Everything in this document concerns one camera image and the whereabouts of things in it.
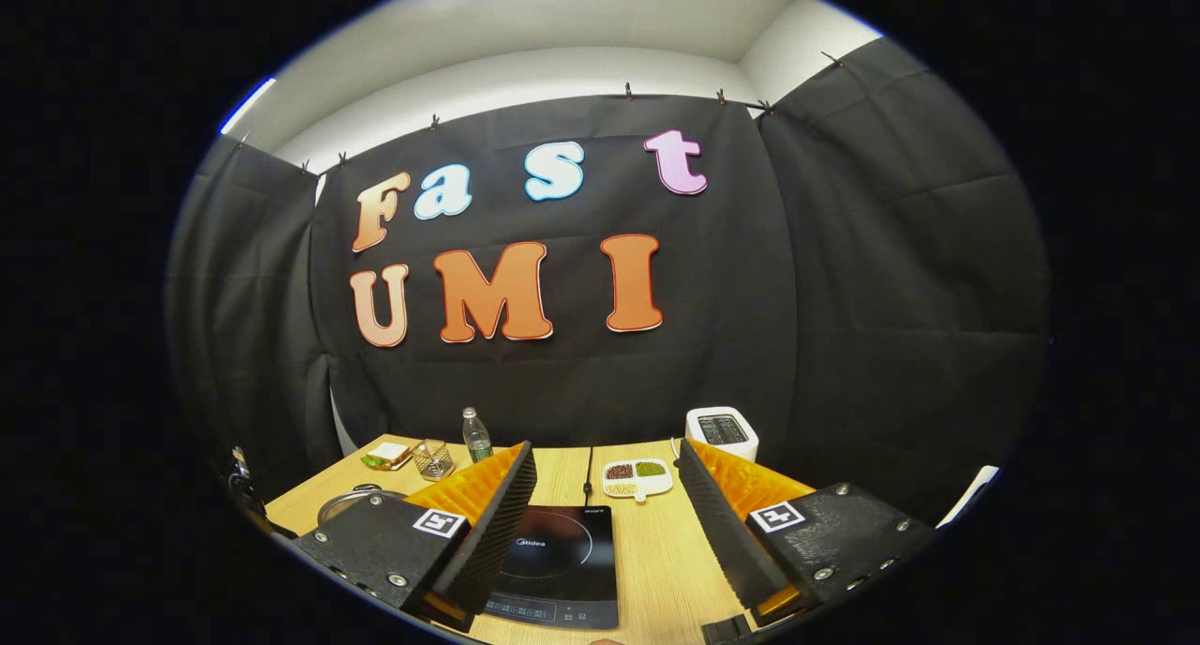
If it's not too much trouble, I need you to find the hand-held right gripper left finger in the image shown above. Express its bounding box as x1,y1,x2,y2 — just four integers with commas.
293,442,539,632

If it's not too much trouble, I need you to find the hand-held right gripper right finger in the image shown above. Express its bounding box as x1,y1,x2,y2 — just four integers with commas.
677,439,938,627

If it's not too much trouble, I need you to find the black induction cooktop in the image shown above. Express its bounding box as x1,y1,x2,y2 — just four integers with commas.
483,504,620,630

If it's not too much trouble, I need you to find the stainless steel pot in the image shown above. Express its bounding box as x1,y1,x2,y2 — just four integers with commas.
317,484,409,526

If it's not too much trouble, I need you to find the white divided dish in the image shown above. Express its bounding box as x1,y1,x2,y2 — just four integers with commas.
602,457,674,503

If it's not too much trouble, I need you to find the white toaster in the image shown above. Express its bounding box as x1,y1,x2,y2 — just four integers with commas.
685,406,759,463

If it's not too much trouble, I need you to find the clear plastic water bottle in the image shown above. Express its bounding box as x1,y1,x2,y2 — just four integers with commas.
462,407,494,464

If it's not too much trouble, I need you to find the sandwich on plate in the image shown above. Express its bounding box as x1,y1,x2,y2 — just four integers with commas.
360,442,413,472

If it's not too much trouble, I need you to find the black backdrop cloth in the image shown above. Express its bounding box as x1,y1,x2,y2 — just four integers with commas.
164,36,1053,524

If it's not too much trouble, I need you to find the row of cloth clips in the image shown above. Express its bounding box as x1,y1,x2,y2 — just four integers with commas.
236,50,845,175

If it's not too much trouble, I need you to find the small wire basket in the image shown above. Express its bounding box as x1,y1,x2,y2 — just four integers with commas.
411,439,457,482

